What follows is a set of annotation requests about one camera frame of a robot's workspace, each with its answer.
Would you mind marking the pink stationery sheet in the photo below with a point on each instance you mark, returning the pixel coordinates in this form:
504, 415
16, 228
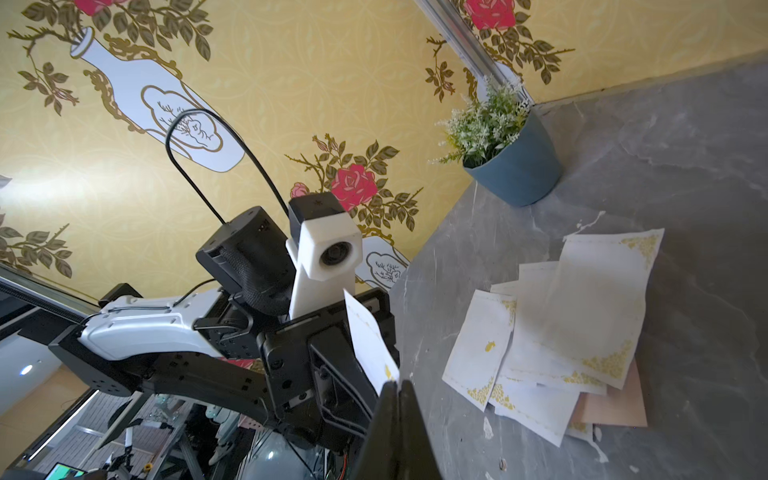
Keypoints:
618, 407

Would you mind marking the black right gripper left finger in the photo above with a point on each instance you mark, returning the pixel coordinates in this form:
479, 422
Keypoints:
378, 458

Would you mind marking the white yellow-flowered stationery sheet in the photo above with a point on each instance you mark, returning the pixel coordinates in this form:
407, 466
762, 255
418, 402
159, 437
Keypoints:
585, 432

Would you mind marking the aluminium frame corner post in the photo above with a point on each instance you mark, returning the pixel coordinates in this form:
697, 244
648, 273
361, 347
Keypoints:
449, 23

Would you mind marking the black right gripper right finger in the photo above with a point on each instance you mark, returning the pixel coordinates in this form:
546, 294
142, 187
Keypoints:
416, 460

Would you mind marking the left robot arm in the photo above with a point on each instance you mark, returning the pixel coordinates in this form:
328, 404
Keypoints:
147, 345

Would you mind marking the blue plant pot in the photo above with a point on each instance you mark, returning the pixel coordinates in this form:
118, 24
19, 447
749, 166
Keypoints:
525, 171

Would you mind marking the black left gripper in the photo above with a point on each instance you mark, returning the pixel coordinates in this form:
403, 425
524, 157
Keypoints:
301, 378

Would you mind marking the green artificial plant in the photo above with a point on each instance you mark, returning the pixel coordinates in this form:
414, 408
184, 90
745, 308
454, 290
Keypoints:
479, 132

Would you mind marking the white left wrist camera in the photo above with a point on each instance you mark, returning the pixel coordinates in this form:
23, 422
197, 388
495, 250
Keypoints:
326, 248

